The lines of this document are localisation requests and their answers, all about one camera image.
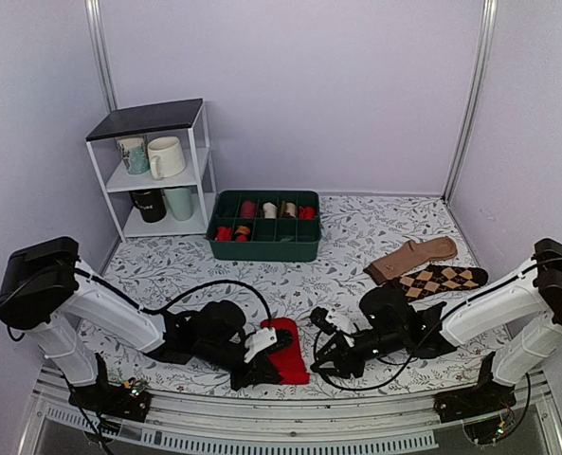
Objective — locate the right aluminium corner post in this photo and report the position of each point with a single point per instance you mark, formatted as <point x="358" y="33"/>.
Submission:
<point x="483" y="52"/>

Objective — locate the red sock pair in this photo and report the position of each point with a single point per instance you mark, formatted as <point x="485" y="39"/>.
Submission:
<point x="288" y="361"/>

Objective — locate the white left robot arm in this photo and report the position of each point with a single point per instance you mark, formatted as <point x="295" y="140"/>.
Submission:
<point x="46" y="283"/>

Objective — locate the mint green mug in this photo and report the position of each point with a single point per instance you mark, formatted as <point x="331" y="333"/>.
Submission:
<point x="179" y="201"/>

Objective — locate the floral patterned table mat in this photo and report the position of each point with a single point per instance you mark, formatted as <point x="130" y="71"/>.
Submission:
<point x="355" y="230"/>

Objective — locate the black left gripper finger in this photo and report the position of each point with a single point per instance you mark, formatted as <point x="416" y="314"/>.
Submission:
<point x="258" y="371"/>
<point x="284" y="340"/>

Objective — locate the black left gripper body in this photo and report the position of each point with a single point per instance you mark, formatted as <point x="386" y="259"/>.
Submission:
<point x="209" y="354"/>

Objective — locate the brown argyle sock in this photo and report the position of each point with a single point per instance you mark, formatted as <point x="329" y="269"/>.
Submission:
<point x="437" y="279"/>

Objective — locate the black mug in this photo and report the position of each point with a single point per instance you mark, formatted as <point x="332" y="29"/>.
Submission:
<point x="150" y="204"/>

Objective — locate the aluminium corner post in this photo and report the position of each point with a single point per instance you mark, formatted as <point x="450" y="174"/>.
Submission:
<point x="96" y="31"/>
<point x="483" y="52"/>

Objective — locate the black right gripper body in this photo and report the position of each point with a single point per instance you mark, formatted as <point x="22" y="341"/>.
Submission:
<point x="389" y="344"/>

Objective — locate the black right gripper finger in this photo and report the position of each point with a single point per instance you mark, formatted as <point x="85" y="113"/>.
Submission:
<point x="317" y="317"/>
<point x="336" y="358"/>

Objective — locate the red rolled sock front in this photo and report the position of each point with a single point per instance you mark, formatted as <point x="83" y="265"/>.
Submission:
<point x="223" y="234"/>

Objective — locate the left aluminium corner post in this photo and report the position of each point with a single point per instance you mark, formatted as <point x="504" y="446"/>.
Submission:
<point x="96" y="31"/>

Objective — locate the brown beige rolled sock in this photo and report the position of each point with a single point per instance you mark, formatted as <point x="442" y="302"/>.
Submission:
<point x="288" y="210"/>

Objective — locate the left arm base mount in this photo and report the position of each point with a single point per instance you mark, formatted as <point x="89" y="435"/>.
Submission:
<point x="129" y="400"/>

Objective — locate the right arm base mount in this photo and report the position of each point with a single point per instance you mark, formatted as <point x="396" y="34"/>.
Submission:
<point x="484" y="397"/>

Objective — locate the white rolled sock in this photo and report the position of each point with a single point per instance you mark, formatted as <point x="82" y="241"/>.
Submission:
<point x="269" y="210"/>

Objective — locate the dark red rolled sock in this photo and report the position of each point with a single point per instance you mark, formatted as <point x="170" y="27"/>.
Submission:
<point x="248" y="210"/>

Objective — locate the white shelf with black top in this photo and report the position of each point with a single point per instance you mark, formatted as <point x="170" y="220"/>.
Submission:
<point x="186" y="119"/>

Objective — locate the tan brown sock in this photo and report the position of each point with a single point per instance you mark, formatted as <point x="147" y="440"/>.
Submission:
<point x="409" y="256"/>

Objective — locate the orange red rolled sock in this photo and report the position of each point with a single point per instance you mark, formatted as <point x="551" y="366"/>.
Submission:
<point x="242" y="233"/>

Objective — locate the bright red rolled sock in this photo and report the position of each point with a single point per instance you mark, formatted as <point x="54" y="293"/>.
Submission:
<point x="307" y="213"/>

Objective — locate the aluminium front rail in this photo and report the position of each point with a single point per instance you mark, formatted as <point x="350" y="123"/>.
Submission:
<point x="195" y="424"/>

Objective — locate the cream white mug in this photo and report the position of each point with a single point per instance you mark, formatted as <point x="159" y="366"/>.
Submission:
<point x="166" y="157"/>

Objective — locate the floral teal mug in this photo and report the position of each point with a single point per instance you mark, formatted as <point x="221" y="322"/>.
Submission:
<point x="133" y="152"/>

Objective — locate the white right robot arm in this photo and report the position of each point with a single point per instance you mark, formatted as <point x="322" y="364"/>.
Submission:
<point x="534" y="290"/>

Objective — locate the green divided storage box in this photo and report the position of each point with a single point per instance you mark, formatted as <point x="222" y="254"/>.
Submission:
<point x="272" y="240"/>

